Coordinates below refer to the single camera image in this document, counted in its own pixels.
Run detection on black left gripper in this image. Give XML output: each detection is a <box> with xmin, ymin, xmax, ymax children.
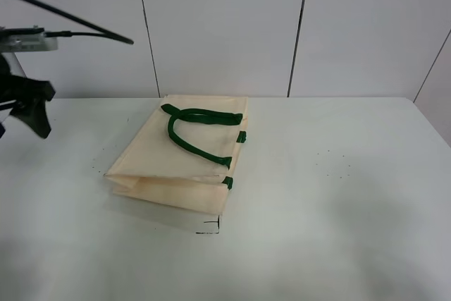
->
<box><xmin>1</xmin><ymin>55</ymin><xmax>56</xmax><ymax>138</ymax></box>

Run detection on cream linen bag green handles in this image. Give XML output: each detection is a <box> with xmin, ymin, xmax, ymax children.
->
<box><xmin>104</xmin><ymin>94</ymin><xmax>248</xmax><ymax>215</ymax></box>

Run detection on white camera box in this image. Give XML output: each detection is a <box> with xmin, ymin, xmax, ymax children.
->
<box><xmin>1</xmin><ymin>26</ymin><xmax>58</xmax><ymax>53</ymax></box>

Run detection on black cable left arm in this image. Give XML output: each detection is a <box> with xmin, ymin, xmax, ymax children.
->
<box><xmin>0</xmin><ymin>0</ymin><xmax>135</xmax><ymax>45</ymax></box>

